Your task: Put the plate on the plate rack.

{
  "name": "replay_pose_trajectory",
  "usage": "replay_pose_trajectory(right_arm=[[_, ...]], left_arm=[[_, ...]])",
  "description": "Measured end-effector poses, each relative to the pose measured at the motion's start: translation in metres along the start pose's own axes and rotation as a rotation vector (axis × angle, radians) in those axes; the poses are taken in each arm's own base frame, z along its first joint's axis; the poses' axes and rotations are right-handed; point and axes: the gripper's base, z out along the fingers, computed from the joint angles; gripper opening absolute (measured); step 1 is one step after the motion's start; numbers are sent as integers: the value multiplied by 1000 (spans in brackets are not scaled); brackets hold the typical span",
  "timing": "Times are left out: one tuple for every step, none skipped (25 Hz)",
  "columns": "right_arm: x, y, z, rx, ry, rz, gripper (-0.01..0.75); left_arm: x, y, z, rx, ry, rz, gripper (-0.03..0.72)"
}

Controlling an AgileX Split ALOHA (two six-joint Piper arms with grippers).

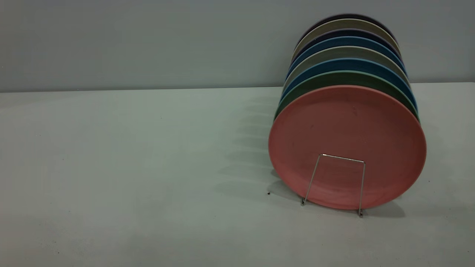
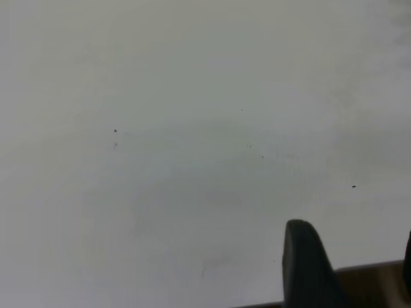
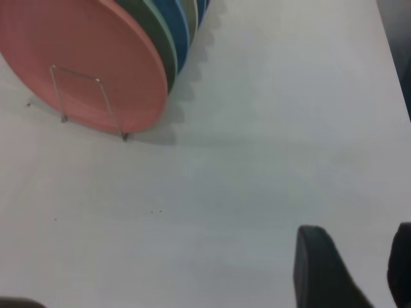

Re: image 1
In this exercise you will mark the pink round plate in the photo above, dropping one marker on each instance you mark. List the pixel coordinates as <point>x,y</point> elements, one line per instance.
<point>349,129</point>

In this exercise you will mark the teal green plate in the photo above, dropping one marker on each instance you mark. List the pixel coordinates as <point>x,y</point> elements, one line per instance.
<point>349,77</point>

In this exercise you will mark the blue plate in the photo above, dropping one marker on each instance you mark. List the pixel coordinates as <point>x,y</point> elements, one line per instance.
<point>349,63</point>
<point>349,40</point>

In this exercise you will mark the beige plate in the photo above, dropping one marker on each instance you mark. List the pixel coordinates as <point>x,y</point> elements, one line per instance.
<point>349,52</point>
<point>349,23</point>

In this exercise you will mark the dark navy plate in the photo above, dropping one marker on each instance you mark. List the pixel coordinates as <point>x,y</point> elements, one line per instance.
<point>349,32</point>

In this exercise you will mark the dark purple plate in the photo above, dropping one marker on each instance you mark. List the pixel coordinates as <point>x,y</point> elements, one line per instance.
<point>349,16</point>

